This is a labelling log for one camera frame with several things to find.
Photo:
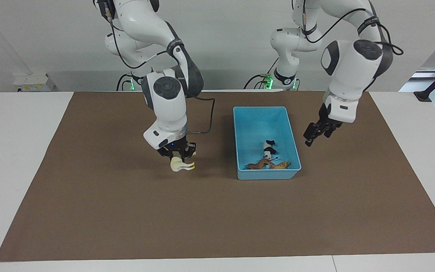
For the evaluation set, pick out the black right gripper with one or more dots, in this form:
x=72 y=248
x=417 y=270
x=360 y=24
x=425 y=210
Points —
x=174 y=147

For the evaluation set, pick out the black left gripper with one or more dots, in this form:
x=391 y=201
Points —
x=329 y=121

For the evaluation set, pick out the cream horse toy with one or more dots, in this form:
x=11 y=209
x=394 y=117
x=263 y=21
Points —
x=178 y=165

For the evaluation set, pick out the orange tiger toy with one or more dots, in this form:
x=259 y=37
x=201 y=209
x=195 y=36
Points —
x=281 y=164

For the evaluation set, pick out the black white panda toy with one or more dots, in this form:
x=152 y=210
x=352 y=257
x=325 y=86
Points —
x=268 y=149

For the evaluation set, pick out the brown lion toy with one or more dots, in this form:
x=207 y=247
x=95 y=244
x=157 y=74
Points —
x=261 y=164

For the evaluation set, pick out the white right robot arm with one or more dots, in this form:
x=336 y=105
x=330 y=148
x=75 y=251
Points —
x=168 y=105

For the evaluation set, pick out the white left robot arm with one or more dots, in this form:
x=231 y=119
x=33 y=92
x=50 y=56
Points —
x=349 y=64

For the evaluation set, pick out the light blue storage box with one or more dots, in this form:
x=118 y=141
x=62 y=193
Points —
x=255 y=132

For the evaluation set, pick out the white socket box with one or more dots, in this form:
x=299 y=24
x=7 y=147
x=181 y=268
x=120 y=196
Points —
x=32 y=83

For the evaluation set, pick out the brown table mat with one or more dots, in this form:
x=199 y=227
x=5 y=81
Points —
x=202 y=219

